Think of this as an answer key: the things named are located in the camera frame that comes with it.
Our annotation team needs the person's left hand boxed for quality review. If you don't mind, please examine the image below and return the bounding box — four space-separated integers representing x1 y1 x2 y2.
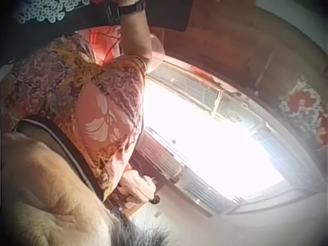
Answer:
119 171 157 203

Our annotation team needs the window with metal grille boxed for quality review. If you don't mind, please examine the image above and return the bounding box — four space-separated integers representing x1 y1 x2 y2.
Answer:
142 55 305 208

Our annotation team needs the black cloth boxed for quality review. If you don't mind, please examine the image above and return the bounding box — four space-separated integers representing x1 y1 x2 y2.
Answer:
0 0 193 65

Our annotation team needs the black wrist band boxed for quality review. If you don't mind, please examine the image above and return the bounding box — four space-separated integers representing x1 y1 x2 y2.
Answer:
118 0 147 15

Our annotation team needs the black fabric with white print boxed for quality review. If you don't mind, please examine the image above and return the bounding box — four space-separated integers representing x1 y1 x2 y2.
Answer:
12 0 91 26

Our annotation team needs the red floral curtain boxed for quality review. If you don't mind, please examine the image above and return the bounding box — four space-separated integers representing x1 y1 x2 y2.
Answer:
278 75 328 153

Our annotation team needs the brown wooden cupboard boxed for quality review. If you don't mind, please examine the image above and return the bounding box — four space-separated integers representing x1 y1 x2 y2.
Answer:
158 0 290 100

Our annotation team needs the red cloth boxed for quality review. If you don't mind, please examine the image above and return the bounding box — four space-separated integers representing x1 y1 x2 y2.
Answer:
86 27 123 68

